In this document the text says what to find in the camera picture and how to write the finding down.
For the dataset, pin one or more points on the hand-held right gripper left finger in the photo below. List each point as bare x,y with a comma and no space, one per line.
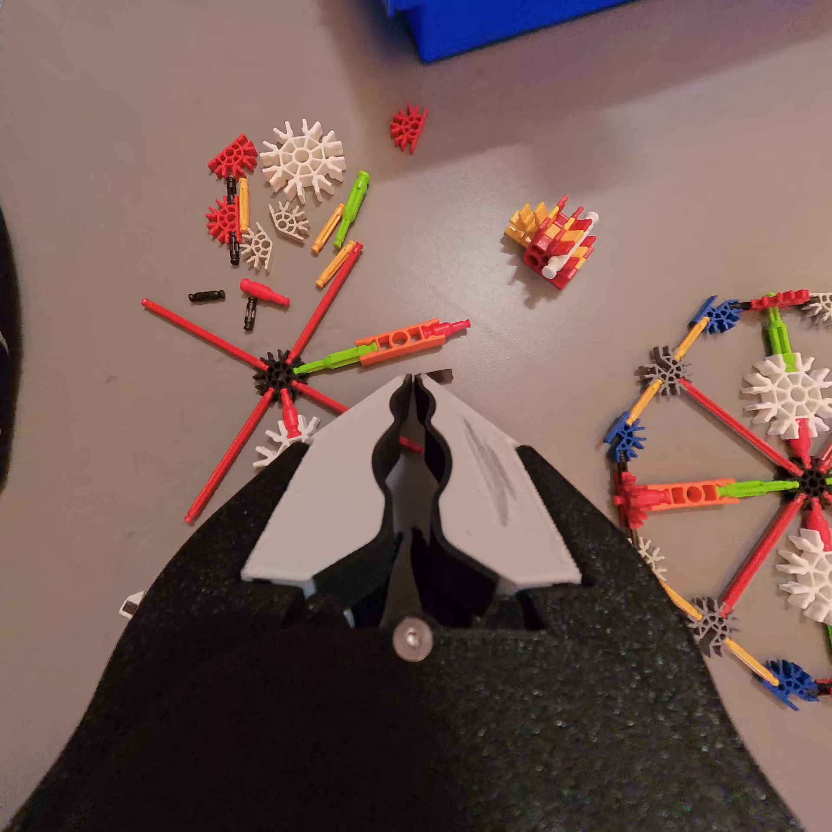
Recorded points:
325,507

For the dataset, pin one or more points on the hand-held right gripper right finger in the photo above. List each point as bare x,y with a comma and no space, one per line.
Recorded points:
500,513

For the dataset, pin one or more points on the red spoked toy assembly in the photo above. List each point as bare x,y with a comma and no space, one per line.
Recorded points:
278,375

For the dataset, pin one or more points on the short black toy rod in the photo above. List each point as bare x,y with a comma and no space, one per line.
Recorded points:
250,314
207,296

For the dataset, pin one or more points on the short red toy rod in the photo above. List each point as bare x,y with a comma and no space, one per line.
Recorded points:
260,290

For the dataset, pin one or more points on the beige fan toy connector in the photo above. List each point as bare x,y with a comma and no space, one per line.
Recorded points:
258,248
290,222

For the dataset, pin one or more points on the yellow toy rod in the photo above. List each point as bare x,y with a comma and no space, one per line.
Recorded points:
328,228
244,207
335,264

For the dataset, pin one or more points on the red fan toy connector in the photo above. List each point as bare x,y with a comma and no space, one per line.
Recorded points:
233,156

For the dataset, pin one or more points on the blue plastic bin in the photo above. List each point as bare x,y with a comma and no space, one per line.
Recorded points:
494,29

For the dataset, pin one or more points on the small white paper tag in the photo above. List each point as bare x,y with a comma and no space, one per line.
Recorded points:
132,604

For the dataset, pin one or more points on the long black toy rod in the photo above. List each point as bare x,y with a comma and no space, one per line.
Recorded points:
234,253

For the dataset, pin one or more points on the red yellow connector stack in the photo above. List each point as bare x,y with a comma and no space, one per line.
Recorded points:
552,247

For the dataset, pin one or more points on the green toy rod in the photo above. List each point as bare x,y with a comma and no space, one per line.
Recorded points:
351,209

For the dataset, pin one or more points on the red round toy connector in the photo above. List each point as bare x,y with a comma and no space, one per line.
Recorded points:
223,221

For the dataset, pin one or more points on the colourful toy wheel model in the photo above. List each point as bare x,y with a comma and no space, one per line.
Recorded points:
790,395

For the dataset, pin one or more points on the large white snowflake connector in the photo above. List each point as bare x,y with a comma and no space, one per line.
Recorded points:
303,160

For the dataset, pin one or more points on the person's dark striped clothing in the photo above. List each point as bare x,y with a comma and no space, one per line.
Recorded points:
8,338

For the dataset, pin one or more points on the red half-round toy connector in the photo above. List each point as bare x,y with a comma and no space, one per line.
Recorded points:
407,129

